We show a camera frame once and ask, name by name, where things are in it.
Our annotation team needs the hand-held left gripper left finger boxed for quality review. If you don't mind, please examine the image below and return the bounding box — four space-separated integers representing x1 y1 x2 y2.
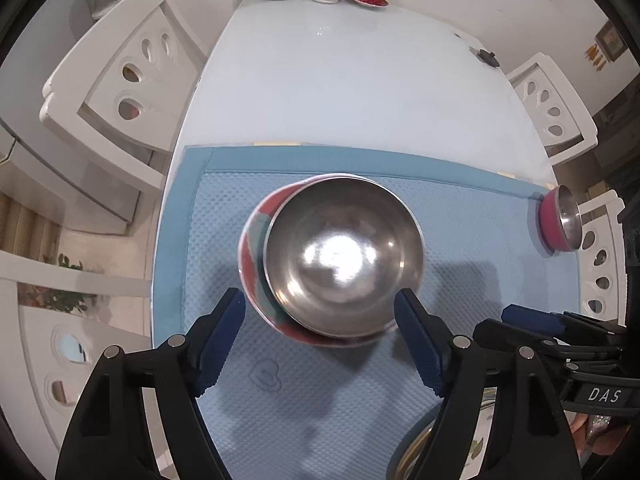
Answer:
55 287 247 480

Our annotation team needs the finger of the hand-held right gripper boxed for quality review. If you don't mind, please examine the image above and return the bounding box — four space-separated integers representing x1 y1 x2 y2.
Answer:
501 304 626 348
472 317 572 367

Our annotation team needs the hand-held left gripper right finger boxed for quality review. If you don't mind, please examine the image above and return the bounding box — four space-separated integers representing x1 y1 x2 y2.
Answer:
393 287 583 480

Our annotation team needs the pink patterned bowl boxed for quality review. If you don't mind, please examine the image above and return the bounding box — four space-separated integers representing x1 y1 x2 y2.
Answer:
237 175 401 350

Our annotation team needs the blue steel bowl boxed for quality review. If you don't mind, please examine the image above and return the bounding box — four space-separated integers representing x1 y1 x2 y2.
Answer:
262 174 426 338

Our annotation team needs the white floral plate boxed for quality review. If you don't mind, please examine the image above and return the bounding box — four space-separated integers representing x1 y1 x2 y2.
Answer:
425 400 501 480

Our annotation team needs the person's right hand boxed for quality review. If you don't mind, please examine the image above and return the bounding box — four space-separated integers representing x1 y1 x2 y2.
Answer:
570 412 640 461

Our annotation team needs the light blue table mat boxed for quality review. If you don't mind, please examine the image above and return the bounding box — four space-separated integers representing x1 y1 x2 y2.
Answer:
150 145 556 480

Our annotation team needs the white dining chair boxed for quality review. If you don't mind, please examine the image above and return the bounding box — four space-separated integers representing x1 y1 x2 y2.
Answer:
0 250 156 461
505 52 598 166
575 192 628 326
40 0 211 201

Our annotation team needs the magenta steel bowl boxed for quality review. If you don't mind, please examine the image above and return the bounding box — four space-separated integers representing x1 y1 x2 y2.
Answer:
536 185 583 257

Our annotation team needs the green potted plant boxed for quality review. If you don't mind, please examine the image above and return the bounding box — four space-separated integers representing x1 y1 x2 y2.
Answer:
27 254 98 317

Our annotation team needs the grey cabinet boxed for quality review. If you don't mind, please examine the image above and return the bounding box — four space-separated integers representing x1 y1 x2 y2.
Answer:
0 125 146 223

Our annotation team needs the framed wall picture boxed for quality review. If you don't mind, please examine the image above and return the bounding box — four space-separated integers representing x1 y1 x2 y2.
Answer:
595 20 628 61

